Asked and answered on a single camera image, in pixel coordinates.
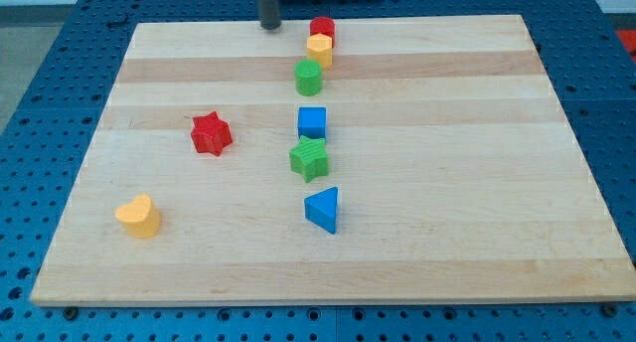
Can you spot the green star block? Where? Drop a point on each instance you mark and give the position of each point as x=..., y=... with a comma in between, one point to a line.
x=309, y=158

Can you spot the red star block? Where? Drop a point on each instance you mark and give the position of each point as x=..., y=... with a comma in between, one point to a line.
x=210, y=134

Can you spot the blue cube block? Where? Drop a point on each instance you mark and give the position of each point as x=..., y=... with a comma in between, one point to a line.
x=311, y=122

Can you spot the blue triangle block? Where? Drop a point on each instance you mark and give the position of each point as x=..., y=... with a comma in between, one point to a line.
x=321, y=209

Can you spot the green cylinder block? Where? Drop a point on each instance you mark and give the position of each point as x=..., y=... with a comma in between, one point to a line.
x=308, y=77

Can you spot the wooden board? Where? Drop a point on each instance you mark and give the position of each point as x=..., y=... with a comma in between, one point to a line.
x=460, y=179

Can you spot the yellow hexagon block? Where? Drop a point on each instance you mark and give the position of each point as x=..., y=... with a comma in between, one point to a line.
x=319, y=47

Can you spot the red cylinder block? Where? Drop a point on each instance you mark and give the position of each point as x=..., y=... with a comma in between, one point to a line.
x=325, y=26

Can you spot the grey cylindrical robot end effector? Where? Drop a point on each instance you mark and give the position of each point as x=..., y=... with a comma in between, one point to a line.
x=269, y=14

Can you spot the yellow heart block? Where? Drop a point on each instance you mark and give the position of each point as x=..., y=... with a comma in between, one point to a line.
x=140, y=218

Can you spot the red object at right edge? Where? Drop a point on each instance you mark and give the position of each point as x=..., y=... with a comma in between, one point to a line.
x=628, y=40

